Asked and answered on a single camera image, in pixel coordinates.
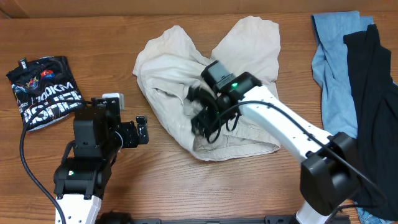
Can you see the blue denim garment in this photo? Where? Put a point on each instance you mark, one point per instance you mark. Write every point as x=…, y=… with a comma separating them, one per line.
x=330, y=68

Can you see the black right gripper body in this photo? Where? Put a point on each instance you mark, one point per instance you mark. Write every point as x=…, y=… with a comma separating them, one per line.
x=208, y=122

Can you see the folded black printed t-shirt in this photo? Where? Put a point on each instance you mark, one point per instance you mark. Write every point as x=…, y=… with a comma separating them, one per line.
x=45, y=91

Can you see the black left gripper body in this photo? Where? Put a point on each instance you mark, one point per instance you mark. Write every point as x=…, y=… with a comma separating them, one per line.
x=129, y=138

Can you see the beige cargo shorts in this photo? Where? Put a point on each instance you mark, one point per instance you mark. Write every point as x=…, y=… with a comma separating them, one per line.
x=170, y=64

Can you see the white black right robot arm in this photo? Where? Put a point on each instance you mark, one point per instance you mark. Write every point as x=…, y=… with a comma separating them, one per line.
x=329, y=164

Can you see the black garment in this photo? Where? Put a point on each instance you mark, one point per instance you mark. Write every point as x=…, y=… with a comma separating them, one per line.
x=375, y=98

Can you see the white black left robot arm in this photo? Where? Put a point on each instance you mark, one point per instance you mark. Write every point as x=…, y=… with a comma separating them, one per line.
x=85, y=169

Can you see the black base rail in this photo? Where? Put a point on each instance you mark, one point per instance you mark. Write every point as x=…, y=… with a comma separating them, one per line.
x=217, y=220

